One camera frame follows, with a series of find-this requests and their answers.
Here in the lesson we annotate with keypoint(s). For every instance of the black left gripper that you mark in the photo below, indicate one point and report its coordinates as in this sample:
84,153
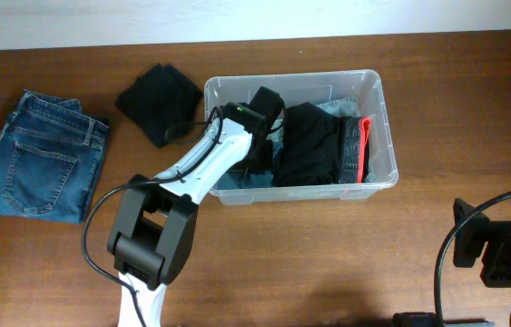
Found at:
265,158

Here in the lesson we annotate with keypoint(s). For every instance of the black shorts red grey waistband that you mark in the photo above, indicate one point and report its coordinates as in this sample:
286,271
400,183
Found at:
314,145

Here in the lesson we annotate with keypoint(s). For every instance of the small blue cloth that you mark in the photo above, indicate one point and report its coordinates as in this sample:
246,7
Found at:
247,180

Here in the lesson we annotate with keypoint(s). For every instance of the light blue jeans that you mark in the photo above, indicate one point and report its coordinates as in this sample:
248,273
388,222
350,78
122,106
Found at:
341,106

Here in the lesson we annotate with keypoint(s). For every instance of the black cloth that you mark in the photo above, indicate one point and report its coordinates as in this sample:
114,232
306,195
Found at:
162,102

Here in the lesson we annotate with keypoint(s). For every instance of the dark blue jeans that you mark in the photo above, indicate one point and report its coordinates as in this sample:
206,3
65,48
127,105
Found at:
51,157

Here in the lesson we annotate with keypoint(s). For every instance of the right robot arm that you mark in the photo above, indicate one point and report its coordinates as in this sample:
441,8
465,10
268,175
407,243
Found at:
463,212

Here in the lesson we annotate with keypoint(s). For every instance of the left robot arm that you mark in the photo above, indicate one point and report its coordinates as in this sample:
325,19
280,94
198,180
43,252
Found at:
152,235

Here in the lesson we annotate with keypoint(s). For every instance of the clear plastic storage bin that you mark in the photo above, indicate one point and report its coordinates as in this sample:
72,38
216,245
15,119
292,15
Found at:
316,88

